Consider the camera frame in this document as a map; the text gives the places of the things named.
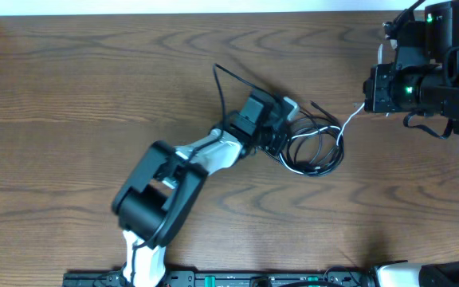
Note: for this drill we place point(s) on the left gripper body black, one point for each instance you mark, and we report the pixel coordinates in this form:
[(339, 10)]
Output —
[(269, 142)]

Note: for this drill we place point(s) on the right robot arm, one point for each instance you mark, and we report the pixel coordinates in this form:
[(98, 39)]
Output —
[(423, 80)]

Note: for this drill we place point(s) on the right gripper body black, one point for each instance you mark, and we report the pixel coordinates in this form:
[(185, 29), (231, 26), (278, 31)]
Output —
[(385, 95)]

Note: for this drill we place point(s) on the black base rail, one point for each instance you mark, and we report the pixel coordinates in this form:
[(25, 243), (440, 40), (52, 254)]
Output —
[(338, 275)]

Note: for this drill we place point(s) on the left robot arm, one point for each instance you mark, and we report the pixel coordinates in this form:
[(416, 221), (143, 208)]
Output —
[(155, 200)]

